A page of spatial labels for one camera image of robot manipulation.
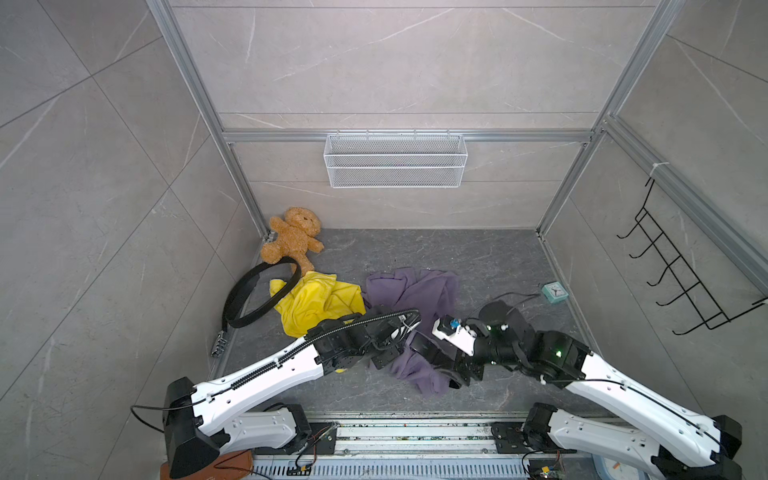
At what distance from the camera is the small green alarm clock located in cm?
100

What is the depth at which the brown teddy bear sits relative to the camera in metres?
0.99

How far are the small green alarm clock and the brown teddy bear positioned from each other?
84 cm
